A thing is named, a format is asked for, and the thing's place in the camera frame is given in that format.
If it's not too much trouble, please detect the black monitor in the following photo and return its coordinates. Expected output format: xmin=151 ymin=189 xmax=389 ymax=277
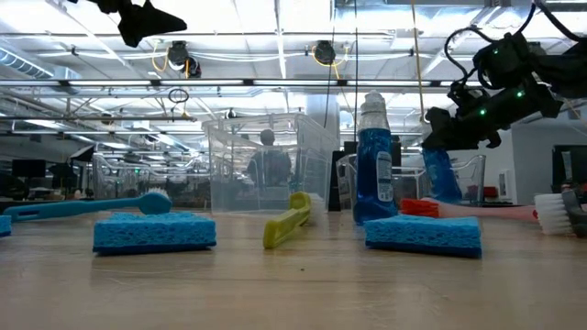
xmin=552 ymin=144 xmax=587 ymax=193

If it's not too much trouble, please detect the yellow-green dish brush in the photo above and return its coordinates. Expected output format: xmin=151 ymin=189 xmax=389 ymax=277
xmin=262 ymin=191 xmax=327 ymax=251

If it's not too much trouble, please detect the deep clear plastic bin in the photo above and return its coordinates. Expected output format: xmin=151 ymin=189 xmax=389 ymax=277
xmin=201 ymin=112 xmax=341 ymax=216

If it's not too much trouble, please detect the blue dish soap bottle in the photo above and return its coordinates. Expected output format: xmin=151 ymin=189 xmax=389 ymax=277
xmin=420 ymin=147 xmax=464 ymax=205
xmin=351 ymin=90 xmax=399 ymax=226

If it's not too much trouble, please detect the grey dish brush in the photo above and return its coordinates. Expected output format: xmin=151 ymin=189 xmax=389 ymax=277
xmin=533 ymin=188 xmax=587 ymax=238

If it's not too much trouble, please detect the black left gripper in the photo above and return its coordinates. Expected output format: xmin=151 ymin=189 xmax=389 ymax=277
xmin=89 ymin=0 xmax=188 ymax=49

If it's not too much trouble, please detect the silver air duct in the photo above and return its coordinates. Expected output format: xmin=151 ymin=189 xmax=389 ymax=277
xmin=0 ymin=47 xmax=82 ymax=80

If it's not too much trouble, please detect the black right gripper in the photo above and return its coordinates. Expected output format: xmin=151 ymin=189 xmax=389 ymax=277
xmin=421 ymin=77 xmax=564 ymax=151

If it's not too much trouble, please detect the black hanging cable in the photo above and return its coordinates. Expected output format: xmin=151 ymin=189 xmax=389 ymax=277
xmin=352 ymin=0 xmax=360 ymax=143

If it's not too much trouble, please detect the blue dish brush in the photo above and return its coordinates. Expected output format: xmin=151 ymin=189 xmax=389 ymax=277
xmin=2 ymin=190 xmax=174 ymax=225

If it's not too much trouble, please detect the red toothbrush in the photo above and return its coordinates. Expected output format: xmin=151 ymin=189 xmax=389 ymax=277
xmin=399 ymin=196 xmax=540 ymax=224

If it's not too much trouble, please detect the person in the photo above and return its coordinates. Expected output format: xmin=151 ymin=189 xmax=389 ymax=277
xmin=247 ymin=128 xmax=293 ymax=190

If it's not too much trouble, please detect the black ceiling cable reel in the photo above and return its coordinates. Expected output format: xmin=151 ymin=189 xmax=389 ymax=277
xmin=313 ymin=39 xmax=338 ymax=66
xmin=165 ymin=39 xmax=203 ymax=79

